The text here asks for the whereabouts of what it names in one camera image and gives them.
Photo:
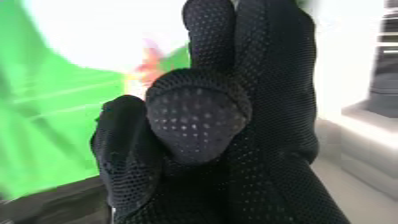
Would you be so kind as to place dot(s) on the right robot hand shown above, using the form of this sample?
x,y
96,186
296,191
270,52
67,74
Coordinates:
x,y
266,133

